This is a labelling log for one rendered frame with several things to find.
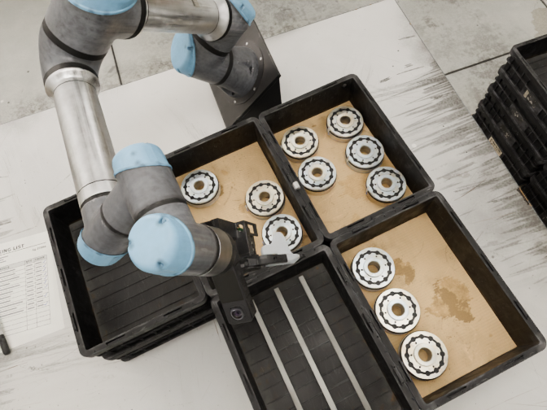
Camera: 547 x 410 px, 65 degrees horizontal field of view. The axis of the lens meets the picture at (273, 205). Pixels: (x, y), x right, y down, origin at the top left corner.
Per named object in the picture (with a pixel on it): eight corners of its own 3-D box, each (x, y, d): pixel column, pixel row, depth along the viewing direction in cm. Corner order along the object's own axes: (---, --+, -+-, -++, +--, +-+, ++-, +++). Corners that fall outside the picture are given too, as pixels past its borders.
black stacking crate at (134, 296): (66, 225, 119) (42, 210, 109) (164, 181, 122) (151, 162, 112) (105, 362, 104) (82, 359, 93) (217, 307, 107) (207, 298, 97)
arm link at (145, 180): (89, 183, 63) (114, 247, 60) (122, 134, 57) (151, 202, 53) (137, 183, 69) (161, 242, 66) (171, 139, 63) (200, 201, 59)
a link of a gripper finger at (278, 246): (302, 228, 80) (260, 231, 75) (309, 259, 79) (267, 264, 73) (293, 233, 83) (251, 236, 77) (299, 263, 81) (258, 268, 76)
